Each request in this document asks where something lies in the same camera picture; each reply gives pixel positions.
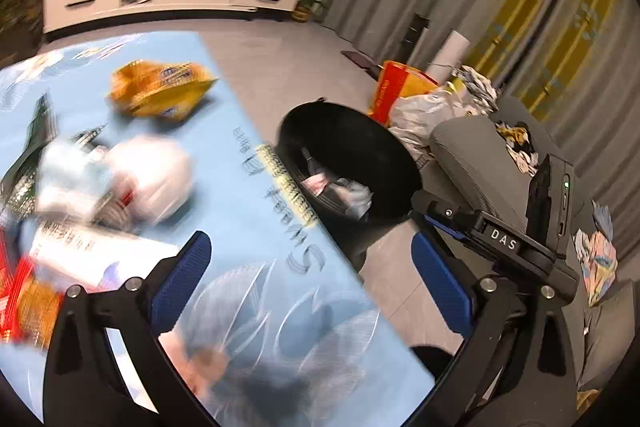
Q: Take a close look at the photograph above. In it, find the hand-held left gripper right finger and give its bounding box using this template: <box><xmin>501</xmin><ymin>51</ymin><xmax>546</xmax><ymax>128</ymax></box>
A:
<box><xmin>411</xmin><ymin>232</ymin><xmax>582</xmax><ymax>427</ymax></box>

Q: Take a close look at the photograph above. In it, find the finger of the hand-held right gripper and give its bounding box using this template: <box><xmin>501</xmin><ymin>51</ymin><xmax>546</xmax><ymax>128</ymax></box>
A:
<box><xmin>423</xmin><ymin>216</ymin><xmax>471</xmax><ymax>242</ymax></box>
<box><xmin>410</xmin><ymin>191</ymin><xmax>483</xmax><ymax>235</ymax></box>

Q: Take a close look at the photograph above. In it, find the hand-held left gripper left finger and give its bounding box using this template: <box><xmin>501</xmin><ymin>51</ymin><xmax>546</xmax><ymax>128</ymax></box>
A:
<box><xmin>42</xmin><ymin>231</ymin><xmax>216</xmax><ymax>427</ymax></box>

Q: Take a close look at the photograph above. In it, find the white tissue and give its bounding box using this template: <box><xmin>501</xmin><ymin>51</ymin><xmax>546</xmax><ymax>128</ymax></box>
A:
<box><xmin>102</xmin><ymin>134</ymin><xmax>196</xmax><ymax>225</ymax></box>

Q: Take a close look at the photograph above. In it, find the black trash bin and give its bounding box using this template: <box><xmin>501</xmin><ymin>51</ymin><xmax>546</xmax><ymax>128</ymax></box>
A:
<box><xmin>275</xmin><ymin>97</ymin><xmax>426</xmax><ymax>258</ymax></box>

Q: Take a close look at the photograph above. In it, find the light blue plastic wrapper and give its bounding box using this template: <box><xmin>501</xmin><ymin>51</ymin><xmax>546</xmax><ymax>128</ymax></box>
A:
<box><xmin>35</xmin><ymin>139</ymin><xmax>113</xmax><ymax>220</ymax></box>

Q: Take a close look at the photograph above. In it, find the red snack packet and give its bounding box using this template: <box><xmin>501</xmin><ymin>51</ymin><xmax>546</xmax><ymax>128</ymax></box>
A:
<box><xmin>0</xmin><ymin>229</ymin><xmax>66</xmax><ymax>350</ymax></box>

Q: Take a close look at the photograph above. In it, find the colourful printed cloth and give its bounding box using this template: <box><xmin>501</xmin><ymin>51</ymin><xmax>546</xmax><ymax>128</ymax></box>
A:
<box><xmin>572</xmin><ymin>199</ymin><xmax>621</xmax><ymax>308</ymax></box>

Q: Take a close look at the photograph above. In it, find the pile of patterned clothes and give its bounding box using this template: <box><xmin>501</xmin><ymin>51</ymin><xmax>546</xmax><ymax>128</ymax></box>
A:
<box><xmin>492</xmin><ymin>119</ymin><xmax>541</xmax><ymax>178</ymax></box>

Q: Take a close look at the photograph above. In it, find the white crumpled plastic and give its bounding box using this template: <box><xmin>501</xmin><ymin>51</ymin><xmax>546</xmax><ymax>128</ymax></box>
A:
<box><xmin>330</xmin><ymin>179</ymin><xmax>375</xmax><ymax>220</ymax></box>

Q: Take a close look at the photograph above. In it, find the white plastic bag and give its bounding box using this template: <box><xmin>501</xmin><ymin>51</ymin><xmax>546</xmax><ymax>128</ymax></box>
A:
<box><xmin>387</xmin><ymin>84</ymin><xmax>471</xmax><ymax>168</ymax></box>

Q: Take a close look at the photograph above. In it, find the red and yellow shopping bag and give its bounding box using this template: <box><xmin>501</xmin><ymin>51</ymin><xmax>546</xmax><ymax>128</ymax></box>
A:
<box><xmin>367</xmin><ymin>61</ymin><xmax>441</xmax><ymax>128</ymax></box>

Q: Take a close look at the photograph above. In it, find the grey patterned cloth bundle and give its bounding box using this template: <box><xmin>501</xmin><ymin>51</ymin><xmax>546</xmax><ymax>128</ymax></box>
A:
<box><xmin>440</xmin><ymin>64</ymin><xmax>501</xmax><ymax>115</ymax></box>

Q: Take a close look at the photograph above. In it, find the pink printed packet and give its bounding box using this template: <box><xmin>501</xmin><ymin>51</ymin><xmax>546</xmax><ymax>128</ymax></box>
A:
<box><xmin>300</xmin><ymin>173</ymin><xmax>331</xmax><ymax>198</ymax></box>

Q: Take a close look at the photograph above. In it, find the dark bottle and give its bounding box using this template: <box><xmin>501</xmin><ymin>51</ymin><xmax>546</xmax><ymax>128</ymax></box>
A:
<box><xmin>299</xmin><ymin>147</ymin><xmax>323</xmax><ymax>180</ymax></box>

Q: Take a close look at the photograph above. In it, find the white paper roll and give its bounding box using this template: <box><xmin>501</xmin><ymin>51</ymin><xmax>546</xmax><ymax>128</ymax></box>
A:
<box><xmin>425</xmin><ymin>31</ymin><xmax>471</xmax><ymax>78</ymax></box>

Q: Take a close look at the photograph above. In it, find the dark floor mat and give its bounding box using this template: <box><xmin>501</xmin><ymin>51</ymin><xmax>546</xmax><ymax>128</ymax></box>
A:
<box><xmin>340</xmin><ymin>49</ymin><xmax>388</xmax><ymax>80</ymax></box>

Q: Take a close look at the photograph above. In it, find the black upright vacuum cleaner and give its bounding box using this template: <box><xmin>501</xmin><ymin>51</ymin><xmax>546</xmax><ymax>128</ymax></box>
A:
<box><xmin>402</xmin><ymin>0</ymin><xmax>456</xmax><ymax>58</ymax></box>

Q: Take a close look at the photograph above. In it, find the yellow snack bag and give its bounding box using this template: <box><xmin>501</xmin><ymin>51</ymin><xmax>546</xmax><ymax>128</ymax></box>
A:
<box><xmin>107</xmin><ymin>59</ymin><xmax>221</xmax><ymax>122</ymax></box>

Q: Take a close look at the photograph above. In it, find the flat dark green snack packet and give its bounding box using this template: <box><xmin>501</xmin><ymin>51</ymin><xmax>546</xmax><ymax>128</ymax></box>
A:
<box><xmin>0</xmin><ymin>94</ymin><xmax>63</xmax><ymax>212</ymax></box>

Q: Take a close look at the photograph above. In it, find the small plant in yellow pot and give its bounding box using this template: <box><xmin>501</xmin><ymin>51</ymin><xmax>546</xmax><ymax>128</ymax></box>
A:
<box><xmin>292</xmin><ymin>0</ymin><xmax>328</xmax><ymax>24</ymax></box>

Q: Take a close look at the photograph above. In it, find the leafy green plant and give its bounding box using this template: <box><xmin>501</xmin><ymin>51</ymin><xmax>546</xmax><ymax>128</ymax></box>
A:
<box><xmin>0</xmin><ymin>0</ymin><xmax>43</xmax><ymax>40</ymax></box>

